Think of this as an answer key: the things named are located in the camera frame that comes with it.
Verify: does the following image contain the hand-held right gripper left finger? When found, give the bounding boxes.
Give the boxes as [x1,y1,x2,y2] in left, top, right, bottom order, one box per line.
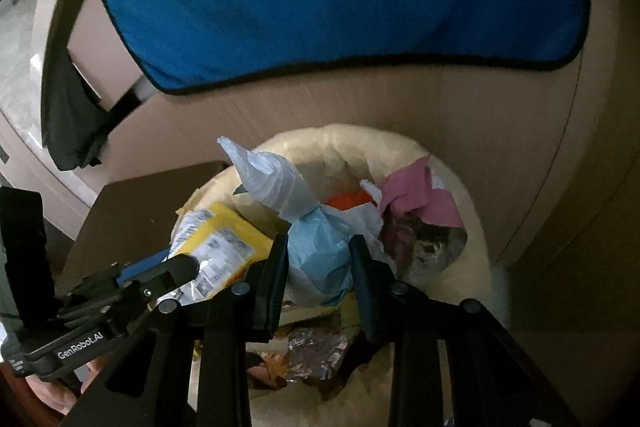
[60,232,291,427]

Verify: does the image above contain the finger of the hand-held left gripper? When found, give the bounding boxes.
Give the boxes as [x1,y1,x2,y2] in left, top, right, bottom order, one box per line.
[64,250,174,297]
[119,253,201,316]

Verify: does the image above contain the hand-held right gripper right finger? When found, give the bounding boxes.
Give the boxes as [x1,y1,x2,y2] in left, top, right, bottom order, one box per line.
[347,234,583,427]

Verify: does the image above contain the white plastic wrapper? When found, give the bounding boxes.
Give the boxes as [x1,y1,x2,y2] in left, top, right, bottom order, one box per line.
[217,136,398,308]

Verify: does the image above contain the yellow white snack packet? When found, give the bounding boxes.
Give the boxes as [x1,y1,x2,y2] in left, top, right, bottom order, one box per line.
[170,201,273,303]

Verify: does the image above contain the person's left hand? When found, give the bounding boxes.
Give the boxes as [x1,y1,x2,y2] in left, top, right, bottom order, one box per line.
[24,356,109,416]

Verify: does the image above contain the silver foil wrapper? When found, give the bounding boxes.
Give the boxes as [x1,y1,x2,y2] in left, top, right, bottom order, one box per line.
[380,212,468,288]
[287,327,351,383]

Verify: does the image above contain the orange wrapper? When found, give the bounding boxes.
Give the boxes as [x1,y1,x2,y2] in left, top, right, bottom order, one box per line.
[327,192,376,212]

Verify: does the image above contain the pink crumpled wrapper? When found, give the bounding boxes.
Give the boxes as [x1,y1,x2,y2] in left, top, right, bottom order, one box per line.
[375,157,466,228]

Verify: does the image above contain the black hanging cloth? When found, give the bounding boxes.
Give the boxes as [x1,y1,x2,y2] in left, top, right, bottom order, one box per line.
[41,42,110,172]

